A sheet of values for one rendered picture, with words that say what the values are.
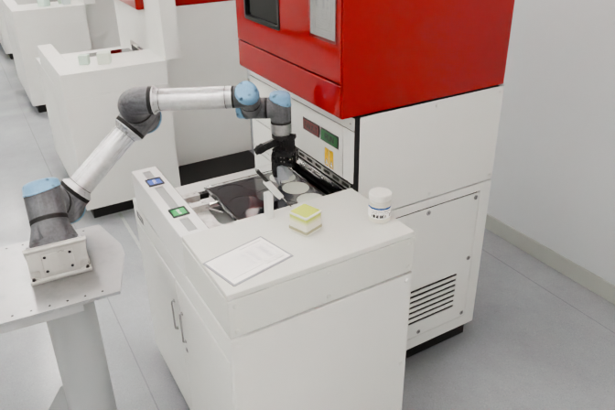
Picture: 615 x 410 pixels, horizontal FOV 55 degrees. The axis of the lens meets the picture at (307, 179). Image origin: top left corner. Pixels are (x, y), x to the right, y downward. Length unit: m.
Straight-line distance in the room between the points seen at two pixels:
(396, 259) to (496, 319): 1.35
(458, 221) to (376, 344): 0.75
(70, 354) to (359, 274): 1.01
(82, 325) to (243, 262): 0.68
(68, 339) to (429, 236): 1.38
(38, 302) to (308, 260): 0.81
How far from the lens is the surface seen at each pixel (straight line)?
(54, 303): 1.93
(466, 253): 2.66
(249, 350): 1.71
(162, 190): 2.15
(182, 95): 2.00
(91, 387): 2.30
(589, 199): 3.31
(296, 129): 2.35
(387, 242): 1.79
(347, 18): 1.87
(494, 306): 3.20
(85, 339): 2.18
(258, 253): 1.71
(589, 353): 3.07
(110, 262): 2.06
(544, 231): 3.55
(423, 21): 2.06
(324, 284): 1.72
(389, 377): 2.15
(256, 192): 2.20
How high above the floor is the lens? 1.90
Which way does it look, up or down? 26 degrees down
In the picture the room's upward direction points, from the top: 1 degrees counter-clockwise
